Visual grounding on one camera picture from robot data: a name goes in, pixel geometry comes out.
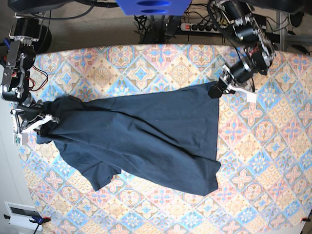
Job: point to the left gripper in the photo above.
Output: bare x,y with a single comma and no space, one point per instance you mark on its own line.
234,79

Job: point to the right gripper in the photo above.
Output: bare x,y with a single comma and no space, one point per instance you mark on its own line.
30,118

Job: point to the dark navy t-shirt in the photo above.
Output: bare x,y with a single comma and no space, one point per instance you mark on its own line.
168,138

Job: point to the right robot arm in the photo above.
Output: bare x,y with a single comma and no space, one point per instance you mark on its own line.
21,77

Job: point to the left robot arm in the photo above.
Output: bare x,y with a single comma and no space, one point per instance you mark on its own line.
235,22

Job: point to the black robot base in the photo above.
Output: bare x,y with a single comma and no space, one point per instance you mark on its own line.
35,6
288,6

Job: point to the white power strip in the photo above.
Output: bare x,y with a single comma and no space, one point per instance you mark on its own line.
199,28

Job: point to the patterned colourful tablecloth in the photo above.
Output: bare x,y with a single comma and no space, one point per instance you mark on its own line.
265,148

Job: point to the black round stool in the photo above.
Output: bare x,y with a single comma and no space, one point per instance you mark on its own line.
46,39

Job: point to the blue orange clamp lower left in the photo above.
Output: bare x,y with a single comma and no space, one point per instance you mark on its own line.
36,220

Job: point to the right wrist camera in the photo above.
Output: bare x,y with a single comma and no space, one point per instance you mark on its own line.
20,139

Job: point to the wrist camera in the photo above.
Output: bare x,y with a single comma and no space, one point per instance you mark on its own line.
20,139
251,97

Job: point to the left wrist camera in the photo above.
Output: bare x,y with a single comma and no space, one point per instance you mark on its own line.
251,97

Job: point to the white wall outlet box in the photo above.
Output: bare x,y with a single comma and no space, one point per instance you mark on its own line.
21,214

